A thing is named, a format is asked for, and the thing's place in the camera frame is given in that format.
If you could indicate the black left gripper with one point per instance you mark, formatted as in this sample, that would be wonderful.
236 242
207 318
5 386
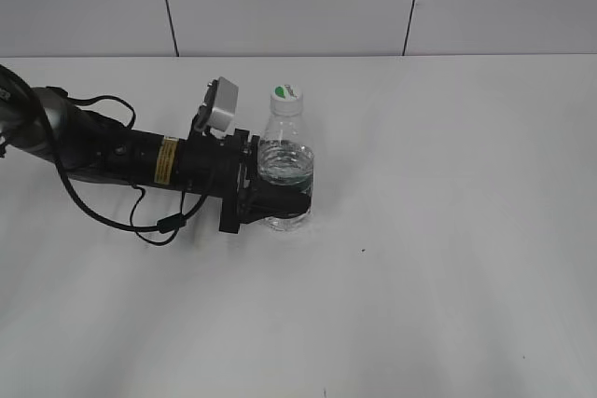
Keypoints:
217 167

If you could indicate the clear cestbon water bottle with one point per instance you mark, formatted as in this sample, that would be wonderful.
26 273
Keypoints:
285 155

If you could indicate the white green bottle cap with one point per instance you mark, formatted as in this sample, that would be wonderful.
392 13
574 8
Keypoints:
286 100

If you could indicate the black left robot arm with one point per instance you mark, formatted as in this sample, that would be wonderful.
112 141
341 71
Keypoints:
89 147

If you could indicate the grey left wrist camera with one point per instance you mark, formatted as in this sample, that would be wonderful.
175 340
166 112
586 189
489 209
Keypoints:
218 107

